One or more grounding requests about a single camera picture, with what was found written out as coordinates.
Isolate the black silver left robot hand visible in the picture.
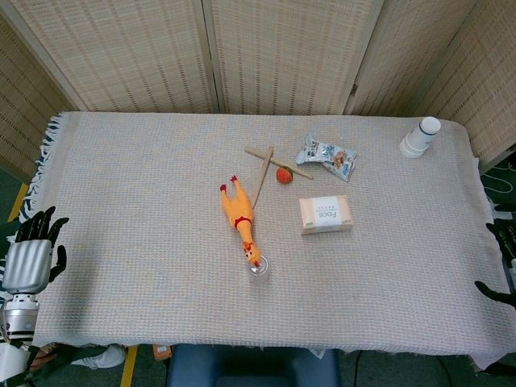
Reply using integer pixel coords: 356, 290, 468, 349
2, 206, 70, 295

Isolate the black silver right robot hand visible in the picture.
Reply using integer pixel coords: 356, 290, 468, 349
474, 220, 516, 311

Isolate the face tissue pack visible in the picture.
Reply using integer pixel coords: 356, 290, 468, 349
298, 194, 355, 237

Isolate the white shoe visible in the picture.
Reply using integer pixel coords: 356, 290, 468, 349
71, 345, 127, 370

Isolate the woven beige tablecloth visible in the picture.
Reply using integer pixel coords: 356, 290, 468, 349
22, 111, 511, 370

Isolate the blue white snack bag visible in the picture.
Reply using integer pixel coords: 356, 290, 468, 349
295, 132, 359, 182

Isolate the yellow rubber chicken toy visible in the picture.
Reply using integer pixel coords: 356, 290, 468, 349
219, 174, 262, 268

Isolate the clear plastic cup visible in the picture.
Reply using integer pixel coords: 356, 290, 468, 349
247, 256, 270, 285

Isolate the blue padded seat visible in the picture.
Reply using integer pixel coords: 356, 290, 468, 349
166, 343, 342, 387

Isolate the tapered wooden stick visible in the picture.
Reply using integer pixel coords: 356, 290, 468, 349
252, 146, 275, 206

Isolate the woven folding screen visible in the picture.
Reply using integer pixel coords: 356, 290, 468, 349
0, 0, 516, 174

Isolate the white floor cable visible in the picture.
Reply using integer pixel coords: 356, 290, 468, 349
482, 159, 516, 198

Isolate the black cable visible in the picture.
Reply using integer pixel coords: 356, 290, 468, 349
352, 350, 364, 387

